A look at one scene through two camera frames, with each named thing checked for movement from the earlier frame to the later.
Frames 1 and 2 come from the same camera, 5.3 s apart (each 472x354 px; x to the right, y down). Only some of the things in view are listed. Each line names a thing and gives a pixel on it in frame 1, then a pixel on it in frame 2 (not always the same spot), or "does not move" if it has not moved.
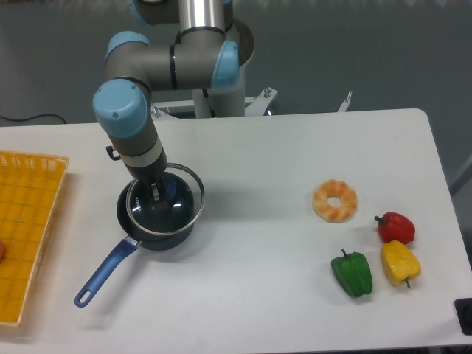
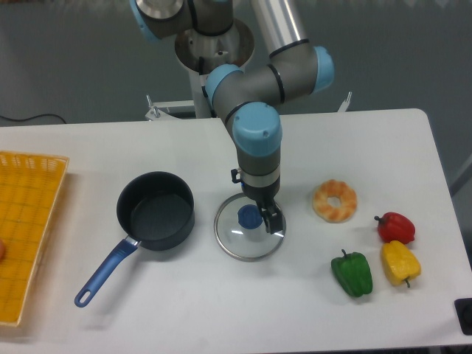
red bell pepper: x=395 y=226 does not move
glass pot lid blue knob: x=186 y=197 → x=249 y=217
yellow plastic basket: x=31 y=185 does not move
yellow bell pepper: x=399 y=262 does not move
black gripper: x=150 y=175 → x=264 y=196
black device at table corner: x=464 y=307 does not move
